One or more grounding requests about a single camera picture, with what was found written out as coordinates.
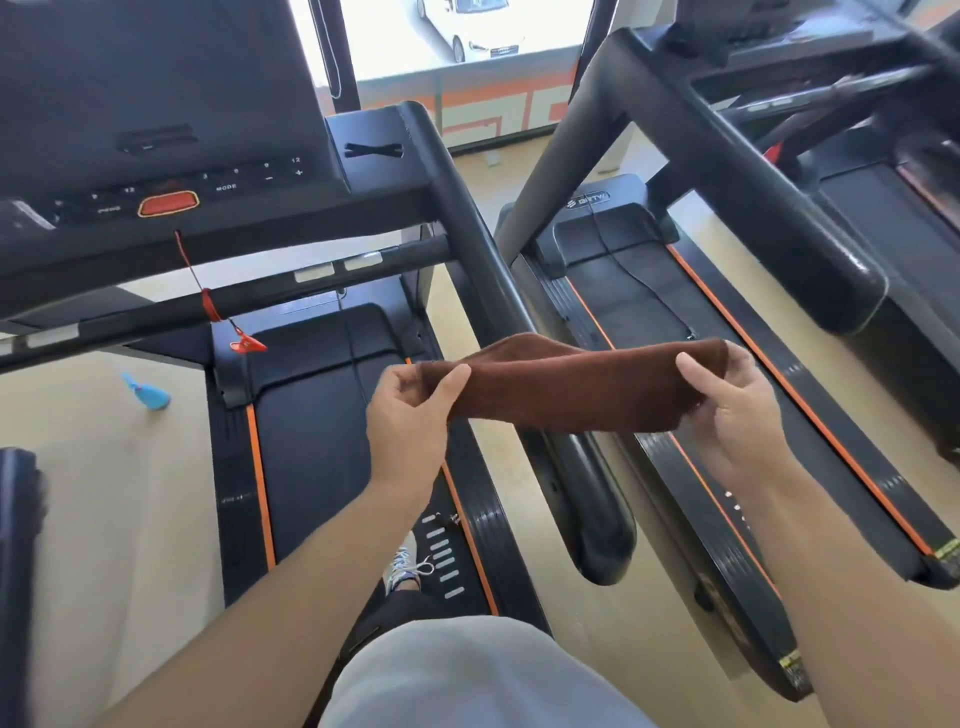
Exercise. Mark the brown microfibre cloth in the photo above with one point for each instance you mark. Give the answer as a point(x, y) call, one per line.
point(570, 386)

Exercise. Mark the black stair climber machine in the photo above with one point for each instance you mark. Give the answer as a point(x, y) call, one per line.
point(19, 585)

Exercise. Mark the grey metal floor bracket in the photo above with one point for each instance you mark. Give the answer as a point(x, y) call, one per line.
point(493, 158)

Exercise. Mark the orange patterned parapet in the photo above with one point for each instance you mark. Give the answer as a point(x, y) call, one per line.
point(480, 97)

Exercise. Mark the black window frame post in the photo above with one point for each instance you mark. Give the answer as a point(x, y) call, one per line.
point(592, 37)
point(334, 52)

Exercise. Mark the person's grey shirt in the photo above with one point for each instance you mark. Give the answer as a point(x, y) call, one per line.
point(480, 675)

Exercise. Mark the white car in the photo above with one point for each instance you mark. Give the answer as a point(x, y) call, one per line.
point(472, 26)

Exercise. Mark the person's right hand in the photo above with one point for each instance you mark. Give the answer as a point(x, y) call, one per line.
point(742, 427)

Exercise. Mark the person's left forearm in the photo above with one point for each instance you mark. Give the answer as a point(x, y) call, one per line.
point(285, 615)

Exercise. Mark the blue spray bottle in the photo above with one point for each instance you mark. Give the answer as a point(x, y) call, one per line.
point(150, 395)

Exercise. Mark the person's left grey shoe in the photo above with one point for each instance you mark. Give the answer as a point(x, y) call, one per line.
point(401, 566)

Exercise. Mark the white column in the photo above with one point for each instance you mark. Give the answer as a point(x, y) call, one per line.
point(645, 11)

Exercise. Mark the person's left hand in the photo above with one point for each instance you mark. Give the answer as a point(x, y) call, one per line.
point(409, 442)

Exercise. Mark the person's right forearm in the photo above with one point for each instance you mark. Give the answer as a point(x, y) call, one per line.
point(862, 615)

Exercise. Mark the black treadmill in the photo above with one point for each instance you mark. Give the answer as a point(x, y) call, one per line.
point(750, 240)
point(900, 247)
point(150, 75)

